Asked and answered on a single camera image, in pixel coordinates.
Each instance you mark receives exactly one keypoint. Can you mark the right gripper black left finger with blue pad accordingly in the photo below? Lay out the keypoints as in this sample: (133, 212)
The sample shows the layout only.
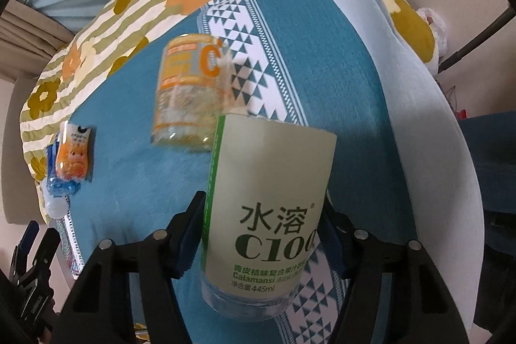
(98, 307)

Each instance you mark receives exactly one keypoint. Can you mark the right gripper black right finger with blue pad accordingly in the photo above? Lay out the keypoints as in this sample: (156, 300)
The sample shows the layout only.
(395, 292)

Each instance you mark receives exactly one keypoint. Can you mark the green label C100 bottle cup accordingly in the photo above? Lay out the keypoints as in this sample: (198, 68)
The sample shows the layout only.
(266, 188)

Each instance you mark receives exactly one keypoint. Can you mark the blue label bottle cup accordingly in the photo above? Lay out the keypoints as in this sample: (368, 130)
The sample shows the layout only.
(57, 186)

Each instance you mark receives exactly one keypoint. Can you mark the small orange label bottle cup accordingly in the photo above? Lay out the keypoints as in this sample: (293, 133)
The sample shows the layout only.
(73, 157)

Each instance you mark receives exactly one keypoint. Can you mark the orange label clear bottle cup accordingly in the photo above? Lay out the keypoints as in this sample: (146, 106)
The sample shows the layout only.
(192, 90)

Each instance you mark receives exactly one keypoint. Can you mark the white tray with mandala mat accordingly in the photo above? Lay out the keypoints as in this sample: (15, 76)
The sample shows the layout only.
(69, 245)

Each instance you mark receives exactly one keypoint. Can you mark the white cap small bottle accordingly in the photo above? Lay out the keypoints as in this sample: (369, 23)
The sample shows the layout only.
(56, 207)

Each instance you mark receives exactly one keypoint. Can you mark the white plush toy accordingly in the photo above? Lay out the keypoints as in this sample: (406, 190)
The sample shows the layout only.
(438, 28)

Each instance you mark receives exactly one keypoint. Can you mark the beige left curtain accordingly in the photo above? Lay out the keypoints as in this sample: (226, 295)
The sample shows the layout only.
(29, 40)

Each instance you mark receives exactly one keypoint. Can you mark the floral striped bedspread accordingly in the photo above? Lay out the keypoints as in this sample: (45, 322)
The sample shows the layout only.
(121, 30)

